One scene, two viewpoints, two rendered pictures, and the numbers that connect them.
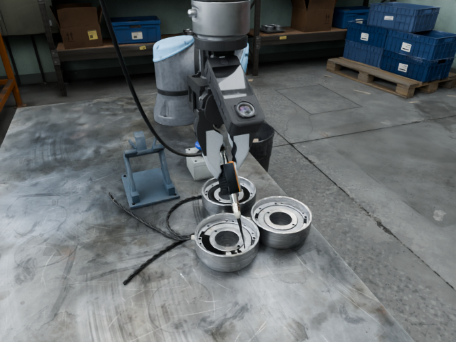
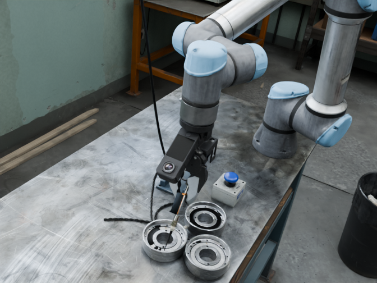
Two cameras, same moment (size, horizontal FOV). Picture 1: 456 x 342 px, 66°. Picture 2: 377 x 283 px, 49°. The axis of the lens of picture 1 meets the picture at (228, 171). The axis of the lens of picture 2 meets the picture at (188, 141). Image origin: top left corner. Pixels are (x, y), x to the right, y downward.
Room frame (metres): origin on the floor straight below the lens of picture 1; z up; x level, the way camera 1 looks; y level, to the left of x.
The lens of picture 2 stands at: (-0.03, -0.51, 1.54)
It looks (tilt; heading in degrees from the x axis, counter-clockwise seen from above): 33 degrees down; 46
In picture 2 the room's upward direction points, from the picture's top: 8 degrees clockwise
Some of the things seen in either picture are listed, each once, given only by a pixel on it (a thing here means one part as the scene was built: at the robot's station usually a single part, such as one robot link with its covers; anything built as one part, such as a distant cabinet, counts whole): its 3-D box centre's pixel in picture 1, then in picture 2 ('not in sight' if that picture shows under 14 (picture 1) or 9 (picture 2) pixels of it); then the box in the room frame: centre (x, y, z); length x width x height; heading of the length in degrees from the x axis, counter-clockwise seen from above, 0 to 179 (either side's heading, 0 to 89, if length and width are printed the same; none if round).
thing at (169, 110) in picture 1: (177, 100); (277, 133); (1.02, 0.15, 0.85); 0.15 x 0.15 x 0.10
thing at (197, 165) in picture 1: (204, 160); (229, 188); (0.70, 0.05, 0.82); 0.08 x 0.07 x 0.05; 20
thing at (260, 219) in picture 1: (280, 222); (207, 258); (0.48, -0.09, 0.82); 0.08 x 0.08 x 0.02
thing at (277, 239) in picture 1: (280, 222); (207, 257); (0.48, -0.09, 0.82); 0.10 x 0.10 x 0.04
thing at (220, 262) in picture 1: (226, 242); (164, 241); (0.43, 0.00, 0.82); 0.10 x 0.10 x 0.04
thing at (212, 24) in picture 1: (218, 19); (197, 109); (0.49, 0.01, 1.15); 0.08 x 0.08 x 0.05
